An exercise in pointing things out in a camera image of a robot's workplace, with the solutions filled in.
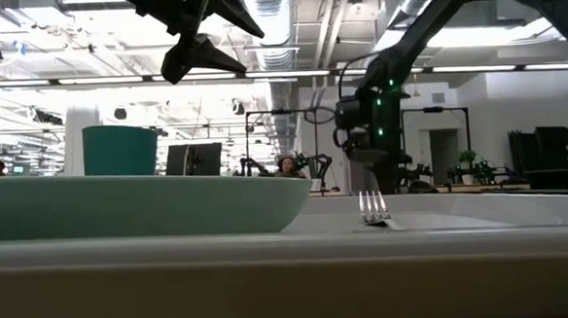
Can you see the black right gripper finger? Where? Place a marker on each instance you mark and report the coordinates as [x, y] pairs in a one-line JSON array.
[[389, 173], [362, 157]]

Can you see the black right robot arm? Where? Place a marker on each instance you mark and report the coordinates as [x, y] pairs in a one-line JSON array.
[[418, 30]]

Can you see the potted green plant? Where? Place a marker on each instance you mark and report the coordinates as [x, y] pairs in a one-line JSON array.
[[467, 161]]

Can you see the silver metal fork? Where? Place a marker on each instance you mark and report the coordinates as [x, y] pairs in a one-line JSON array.
[[374, 210]]

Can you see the black computer monitor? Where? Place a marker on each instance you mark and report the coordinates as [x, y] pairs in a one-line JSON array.
[[199, 159]]

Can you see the light green plate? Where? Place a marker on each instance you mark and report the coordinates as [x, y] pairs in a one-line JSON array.
[[135, 206]]

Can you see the white pillar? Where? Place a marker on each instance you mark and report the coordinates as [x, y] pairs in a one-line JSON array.
[[73, 141]]

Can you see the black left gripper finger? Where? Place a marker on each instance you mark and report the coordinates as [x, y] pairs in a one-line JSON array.
[[191, 57], [232, 8]]

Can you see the black cabinet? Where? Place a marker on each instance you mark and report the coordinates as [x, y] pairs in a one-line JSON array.
[[541, 148]]

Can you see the overhead LED light bar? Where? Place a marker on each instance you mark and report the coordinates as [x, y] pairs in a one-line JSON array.
[[284, 73]]

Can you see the grey plastic tray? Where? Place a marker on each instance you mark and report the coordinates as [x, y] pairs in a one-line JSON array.
[[289, 249]]

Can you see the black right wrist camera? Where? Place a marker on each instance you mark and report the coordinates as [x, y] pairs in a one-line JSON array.
[[347, 114]]

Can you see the teal plastic cup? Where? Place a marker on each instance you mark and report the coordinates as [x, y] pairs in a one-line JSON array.
[[120, 150]]

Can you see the black frame stand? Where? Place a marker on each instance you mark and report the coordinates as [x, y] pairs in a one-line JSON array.
[[434, 109], [280, 112]]

